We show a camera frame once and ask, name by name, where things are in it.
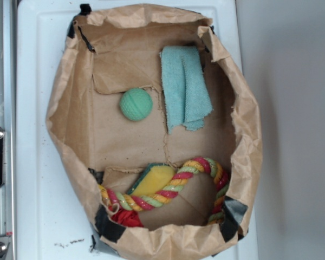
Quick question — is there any multicolored twisted rope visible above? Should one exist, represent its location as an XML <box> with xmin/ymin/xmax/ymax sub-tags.
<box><xmin>97</xmin><ymin>157</ymin><xmax>230</xmax><ymax>225</ymax></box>

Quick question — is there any green rubber ball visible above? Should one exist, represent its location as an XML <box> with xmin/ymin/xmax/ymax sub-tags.
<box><xmin>120</xmin><ymin>88</ymin><xmax>153</xmax><ymax>121</ymax></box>

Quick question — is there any aluminium frame rail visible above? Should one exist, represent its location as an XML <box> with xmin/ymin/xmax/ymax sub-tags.
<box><xmin>0</xmin><ymin>1</ymin><xmax>17</xmax><ymax>259</ymax></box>

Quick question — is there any yellow green sponge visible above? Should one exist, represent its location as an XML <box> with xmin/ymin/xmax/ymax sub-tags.
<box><xmin>127</xmin><ymin>163</ymin><xmax>175</xmax><ymax>196</ymax></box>

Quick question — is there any light blue microfiber cloth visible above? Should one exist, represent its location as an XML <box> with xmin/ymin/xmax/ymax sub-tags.
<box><xmin>160</xmin><ymin>46</ymin><xmax>213</xmax><ymax>134</ymax></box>

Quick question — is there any brown paper bag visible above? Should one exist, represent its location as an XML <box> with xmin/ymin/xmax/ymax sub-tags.
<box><xmin>46</xmin><ymin>4</ymin><xmax>262</xmax><ymax>259</ymax></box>

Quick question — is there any red crumpled cloth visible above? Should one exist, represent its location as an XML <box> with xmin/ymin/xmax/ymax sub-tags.
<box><xmin>111</xmin><ymin>209</ymin><xmax>144</xmax><ymax>228</ymax></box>

